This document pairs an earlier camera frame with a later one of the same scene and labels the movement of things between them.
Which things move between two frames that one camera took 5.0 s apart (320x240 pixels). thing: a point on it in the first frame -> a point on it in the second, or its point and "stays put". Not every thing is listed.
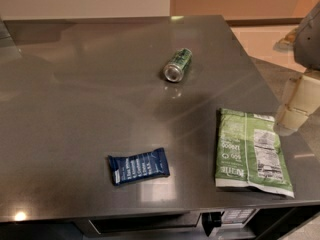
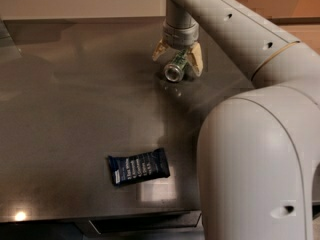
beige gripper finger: (301, 99) -> (182, 38)
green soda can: (174, 70) stays put
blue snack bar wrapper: (138, 166) stays put
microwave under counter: (235, 224) stays put
